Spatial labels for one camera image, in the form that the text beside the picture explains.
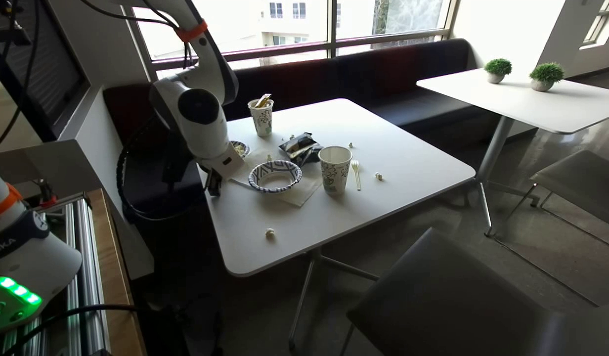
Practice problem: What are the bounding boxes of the white square table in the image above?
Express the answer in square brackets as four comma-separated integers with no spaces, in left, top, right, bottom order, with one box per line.
[102,38,537,224]

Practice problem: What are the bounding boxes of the small white plastic spoon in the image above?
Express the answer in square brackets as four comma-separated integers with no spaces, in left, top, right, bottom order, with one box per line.
[349,158,365,194]

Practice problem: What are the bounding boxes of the window frame post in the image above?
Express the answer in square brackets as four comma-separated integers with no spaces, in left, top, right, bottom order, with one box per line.
[324,0,339,60]

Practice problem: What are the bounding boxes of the grey white cabinet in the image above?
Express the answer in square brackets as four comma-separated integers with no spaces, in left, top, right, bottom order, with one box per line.
[0,87,156,283]

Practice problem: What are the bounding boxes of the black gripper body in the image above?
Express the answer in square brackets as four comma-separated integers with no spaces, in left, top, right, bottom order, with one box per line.
[207,141,247,182]

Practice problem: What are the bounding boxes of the empty patterned paper cup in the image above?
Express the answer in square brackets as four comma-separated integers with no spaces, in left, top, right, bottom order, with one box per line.
[316,145,353,200]

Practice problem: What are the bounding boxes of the black snack wrapper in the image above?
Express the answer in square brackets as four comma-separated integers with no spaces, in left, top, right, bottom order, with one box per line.
[276,131,324,166]

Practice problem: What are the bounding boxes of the white paper napkin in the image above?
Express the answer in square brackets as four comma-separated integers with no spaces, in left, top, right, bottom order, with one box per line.
[225,151,320,210]

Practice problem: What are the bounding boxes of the small potted green plant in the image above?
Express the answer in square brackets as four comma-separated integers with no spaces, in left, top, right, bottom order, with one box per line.
[482,58,513,87]
[527,62,565,93]

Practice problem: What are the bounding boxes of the metal table leg frame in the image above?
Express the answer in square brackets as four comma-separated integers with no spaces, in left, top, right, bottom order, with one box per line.
[286,253,379,356]

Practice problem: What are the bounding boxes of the window rail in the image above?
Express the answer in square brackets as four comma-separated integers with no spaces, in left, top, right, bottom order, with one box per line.
[150,26,454,69]

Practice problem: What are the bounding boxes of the grey chair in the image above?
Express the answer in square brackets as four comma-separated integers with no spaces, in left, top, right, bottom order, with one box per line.
[490,147,609,253]
[338,226,609,356]

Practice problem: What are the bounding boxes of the blue patterned paper bowl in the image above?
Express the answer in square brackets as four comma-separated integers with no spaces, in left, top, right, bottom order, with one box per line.
[247,158,304,196]

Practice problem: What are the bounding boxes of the white side table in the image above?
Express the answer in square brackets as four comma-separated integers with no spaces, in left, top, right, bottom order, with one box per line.
[415,67,609,240]

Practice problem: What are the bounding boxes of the small red clamp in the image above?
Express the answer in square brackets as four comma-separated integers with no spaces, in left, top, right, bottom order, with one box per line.
[35,176,61,214]

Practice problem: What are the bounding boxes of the patterned paper cup with scrap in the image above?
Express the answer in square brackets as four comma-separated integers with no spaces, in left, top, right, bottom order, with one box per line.
[245,97,276,141]

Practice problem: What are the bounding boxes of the blue patterned bowl with popcorn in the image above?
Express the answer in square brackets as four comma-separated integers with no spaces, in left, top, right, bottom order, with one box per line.
[229,139,251,160]

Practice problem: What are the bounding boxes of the aluminium rail frame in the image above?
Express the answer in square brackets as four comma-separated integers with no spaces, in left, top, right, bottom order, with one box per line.
[0,196,112,356]

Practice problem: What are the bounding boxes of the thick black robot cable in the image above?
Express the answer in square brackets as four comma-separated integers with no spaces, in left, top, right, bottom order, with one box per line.
[78,0,211,224]

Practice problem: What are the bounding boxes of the wooden board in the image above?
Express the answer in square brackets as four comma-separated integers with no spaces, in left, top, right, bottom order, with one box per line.
[84,188,148,356]

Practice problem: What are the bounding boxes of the black louvered panel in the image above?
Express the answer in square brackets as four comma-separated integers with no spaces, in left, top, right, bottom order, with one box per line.
[0,0,92,145]

